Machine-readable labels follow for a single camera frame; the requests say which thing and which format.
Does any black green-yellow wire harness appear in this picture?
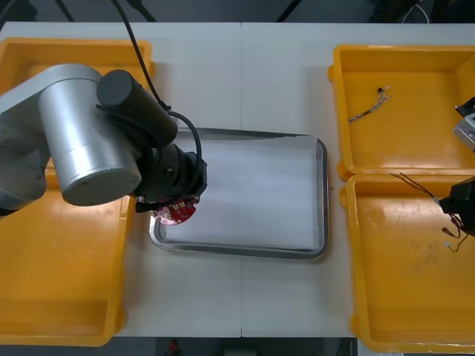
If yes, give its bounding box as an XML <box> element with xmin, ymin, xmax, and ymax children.
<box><xmin>387</xmin><ymin>171</ymin><xmax>471</xmax><ymax>255</ymax></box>

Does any yellow-orange plastic bin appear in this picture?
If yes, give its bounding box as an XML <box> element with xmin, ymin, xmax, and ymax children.
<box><xmin>327</xmin><ymin>44</ymin><xmax>475</xmax><ymax>182</ymax></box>
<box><xmin>339</xmin><ymin>173</ymin><xmax>475</xmax><ymax>353</ymax></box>
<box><xmin>0</xmin><ymin>36</ymin><xmax>155</xmax><ymax>176</ymax></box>
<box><xmin>0</xmin><ymin>167</ymin><xmax>135</xmax><ymax>348</ymax></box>

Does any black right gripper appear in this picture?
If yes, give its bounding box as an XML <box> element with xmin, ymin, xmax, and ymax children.
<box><xmin>439</xmin><ymin>182</ymin><xmax>475</xmax><ymax>238</ymax></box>

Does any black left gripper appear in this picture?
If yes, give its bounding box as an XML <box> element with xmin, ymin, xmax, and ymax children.
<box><xmin>134</xmin><ymin>146</ymin><xmax>208</xmax><ymax>214</ymax></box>

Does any twisted blue-white wire harness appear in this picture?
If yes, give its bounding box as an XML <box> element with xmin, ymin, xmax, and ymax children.
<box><xmin>347</xmin><ymin>85</ymin><xmax>393</xmax><ymax>124</ymax></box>

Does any round red circuit board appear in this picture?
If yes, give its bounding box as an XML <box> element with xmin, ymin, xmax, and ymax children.
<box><xmin>151</xmin><ymin>197</ymin><xmax>198</xmax><ymax>226</ymax></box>

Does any steel tray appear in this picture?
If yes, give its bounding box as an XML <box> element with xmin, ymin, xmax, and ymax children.
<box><xmin>148</xmin><ymin>128</ymin><xmax>328</xmax><ymax>260</ymax></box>

